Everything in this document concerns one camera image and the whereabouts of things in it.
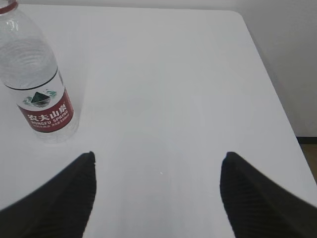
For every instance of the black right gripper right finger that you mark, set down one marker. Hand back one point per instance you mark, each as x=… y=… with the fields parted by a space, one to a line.
x=257 y=207

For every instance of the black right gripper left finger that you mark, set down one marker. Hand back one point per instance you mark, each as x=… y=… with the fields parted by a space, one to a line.
x=60 y=208

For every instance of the Nongfu Spring water bottle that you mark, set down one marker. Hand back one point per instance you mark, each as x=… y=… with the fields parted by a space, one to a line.
x=29 y=70

